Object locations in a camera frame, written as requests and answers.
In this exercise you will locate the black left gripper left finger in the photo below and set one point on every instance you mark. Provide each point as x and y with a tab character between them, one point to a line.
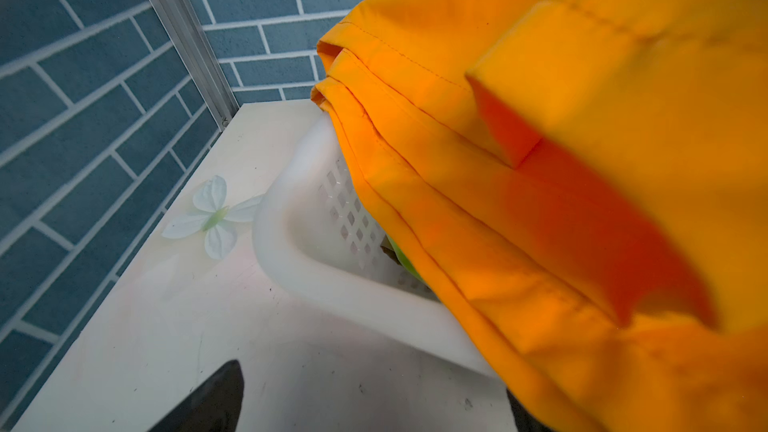
215	405

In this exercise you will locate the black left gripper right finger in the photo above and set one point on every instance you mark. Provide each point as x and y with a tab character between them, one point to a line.
524	420

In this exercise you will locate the orange shorts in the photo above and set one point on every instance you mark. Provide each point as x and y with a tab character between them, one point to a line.
583	184

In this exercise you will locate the neon green shorts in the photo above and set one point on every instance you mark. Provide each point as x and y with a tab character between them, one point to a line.
403	259

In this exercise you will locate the white plastic laundry basket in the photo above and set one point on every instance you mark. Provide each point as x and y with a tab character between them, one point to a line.
313	237

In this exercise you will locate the aluminium corner post left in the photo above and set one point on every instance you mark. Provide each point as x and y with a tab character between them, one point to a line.
186	33

